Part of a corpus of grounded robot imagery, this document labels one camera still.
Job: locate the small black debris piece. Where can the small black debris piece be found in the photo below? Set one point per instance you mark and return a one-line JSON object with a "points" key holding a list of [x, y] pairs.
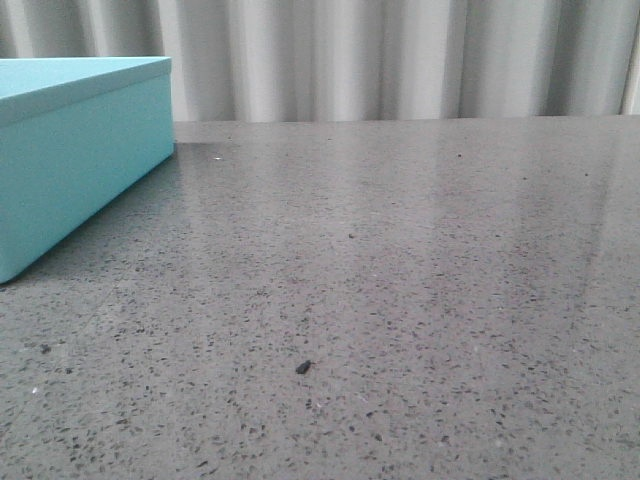
{"points": [[303, 367]]}

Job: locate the grey pleated curtain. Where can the grey pleated curtain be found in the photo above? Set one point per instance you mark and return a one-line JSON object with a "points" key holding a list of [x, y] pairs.
{"points": [[273, 61]]}

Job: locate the light blue storage box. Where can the light blue storage box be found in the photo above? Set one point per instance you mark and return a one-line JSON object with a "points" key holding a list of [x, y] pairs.
{"points": [[75, 133]]}

